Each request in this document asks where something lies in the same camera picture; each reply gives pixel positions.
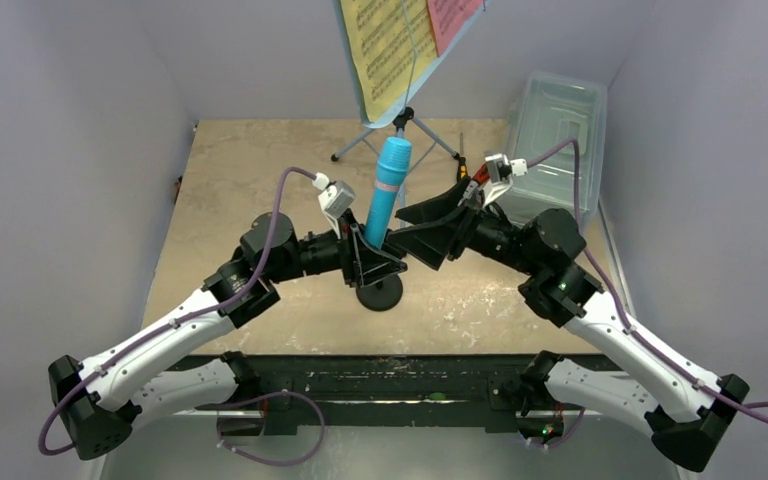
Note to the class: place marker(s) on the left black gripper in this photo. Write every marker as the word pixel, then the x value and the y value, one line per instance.
pixel 370 265

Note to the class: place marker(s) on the black microphone desk stand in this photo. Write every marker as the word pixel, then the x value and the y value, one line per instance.
pixel 379 288

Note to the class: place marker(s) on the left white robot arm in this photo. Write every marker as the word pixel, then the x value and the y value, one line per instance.
pixel 102 399

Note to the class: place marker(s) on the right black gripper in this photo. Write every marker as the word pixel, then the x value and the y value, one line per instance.
pixel 459 225

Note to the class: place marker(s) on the pink sheet music page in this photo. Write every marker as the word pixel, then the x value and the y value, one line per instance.
pixel 448 17

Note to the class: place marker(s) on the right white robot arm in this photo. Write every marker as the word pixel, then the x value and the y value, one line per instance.
pixel 682 407

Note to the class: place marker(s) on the yellow black screwdriver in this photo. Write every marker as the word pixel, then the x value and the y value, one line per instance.
pixel 462 168

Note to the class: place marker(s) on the teal microphone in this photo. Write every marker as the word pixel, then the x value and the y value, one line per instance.
pixel 392 167

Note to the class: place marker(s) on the yellow sheet music page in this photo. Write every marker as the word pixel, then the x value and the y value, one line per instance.
pixel 390 46

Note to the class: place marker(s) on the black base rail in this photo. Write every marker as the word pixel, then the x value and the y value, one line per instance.
pixel 499 393

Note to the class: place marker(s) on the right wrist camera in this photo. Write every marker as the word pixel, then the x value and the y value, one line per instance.
pixel 503 172

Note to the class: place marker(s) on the red handled adjustable wrench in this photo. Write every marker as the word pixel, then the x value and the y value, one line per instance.
pixel 481 175

